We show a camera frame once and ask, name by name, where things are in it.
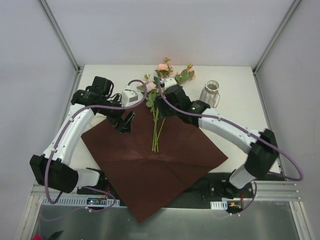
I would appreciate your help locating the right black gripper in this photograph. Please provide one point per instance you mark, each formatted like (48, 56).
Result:
(164, 107)

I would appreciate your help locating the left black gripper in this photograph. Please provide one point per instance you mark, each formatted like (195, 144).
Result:
(122, 120)

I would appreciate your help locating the pink rose stem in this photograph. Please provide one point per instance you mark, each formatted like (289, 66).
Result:
(181, 77)
(163, 70)
(150, 100)

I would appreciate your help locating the dark red wrapping paper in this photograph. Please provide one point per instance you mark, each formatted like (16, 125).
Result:
(147, 181)

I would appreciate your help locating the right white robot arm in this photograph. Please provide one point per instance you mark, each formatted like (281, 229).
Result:
(260, 146)

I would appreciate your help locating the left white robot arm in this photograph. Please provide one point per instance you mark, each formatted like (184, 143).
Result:
(52, 168)

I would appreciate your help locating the white ribbed ceramic vase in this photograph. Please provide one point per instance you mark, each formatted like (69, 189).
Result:
(210, 93)

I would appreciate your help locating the red object at bottom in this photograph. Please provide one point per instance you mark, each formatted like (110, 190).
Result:
(37, 237)

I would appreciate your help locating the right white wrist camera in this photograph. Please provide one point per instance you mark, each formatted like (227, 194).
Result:
(168, 82)

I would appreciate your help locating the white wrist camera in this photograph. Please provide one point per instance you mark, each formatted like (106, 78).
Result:
(168, 82)
(129, 96)

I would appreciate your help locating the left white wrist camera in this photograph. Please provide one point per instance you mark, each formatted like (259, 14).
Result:
(129, 96)

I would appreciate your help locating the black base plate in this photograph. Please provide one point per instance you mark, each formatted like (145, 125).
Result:
(207, 189)

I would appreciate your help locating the left aluminium frame post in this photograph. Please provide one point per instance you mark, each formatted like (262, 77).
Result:
(59, 34)

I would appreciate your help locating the aluminium frame post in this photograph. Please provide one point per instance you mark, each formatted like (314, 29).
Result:
(293, 7)
(59, 34)

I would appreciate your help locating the right aluminium frame post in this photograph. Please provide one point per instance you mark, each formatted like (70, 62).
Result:
(293, 7)

